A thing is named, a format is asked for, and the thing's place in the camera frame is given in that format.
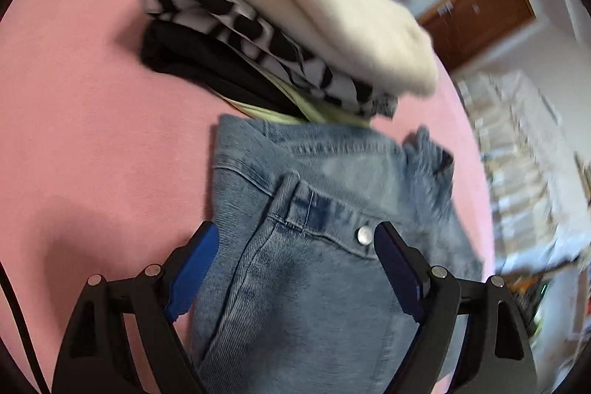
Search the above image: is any brown wooden door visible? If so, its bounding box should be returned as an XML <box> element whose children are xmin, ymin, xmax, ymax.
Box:
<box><xmin>420</xmin><ymin>0</ymin><xmax>536</xmax><ymax>72</ymax></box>

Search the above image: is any yellow green folded garment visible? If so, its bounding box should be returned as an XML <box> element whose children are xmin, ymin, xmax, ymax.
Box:
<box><xmin>215</xmin><ymin>74</ymin><xmax>370</xmax><ymax>127</ymax></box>

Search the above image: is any blue denim jacket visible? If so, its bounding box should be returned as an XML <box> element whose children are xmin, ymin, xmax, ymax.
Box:
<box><xmin>190</xmin><ymin>115</ymin><xmax>483</xmax><ymax>393</ymax></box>

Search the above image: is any pink bed blanket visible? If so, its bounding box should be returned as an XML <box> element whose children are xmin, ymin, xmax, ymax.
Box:
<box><xmin>1</xmin><ymin>0</ymin><xmax>494</xmax><ymax>369</ymax></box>

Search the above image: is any lace covered furniture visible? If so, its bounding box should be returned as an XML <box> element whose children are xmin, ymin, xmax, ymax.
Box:
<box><xmin>456</xmin><ymin>71</ymin><xmax>590</xmax><ymax>274</ymax></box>

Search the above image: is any black white patterned folded garment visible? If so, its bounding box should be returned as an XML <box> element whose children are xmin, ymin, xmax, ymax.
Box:
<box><xmin>142</xmin><ymin>0</ymin><xmax>397</xmax><ymax>119</ymax></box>

